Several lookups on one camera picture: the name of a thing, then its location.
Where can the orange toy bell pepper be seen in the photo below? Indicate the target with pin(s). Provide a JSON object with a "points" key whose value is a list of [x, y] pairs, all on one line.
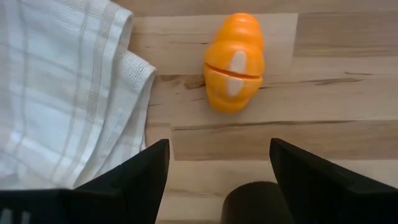
{"points": [[242, 34]]}

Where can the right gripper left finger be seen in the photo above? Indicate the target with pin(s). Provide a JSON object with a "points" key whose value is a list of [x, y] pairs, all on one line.
{"points": [[136, 193]]}

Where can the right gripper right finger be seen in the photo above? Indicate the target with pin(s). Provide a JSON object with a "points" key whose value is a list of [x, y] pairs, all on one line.
{"points": [[311, 193]]}

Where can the white checked towel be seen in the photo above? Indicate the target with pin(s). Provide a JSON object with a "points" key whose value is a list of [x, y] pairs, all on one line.
{"points": [[62, 93]]}

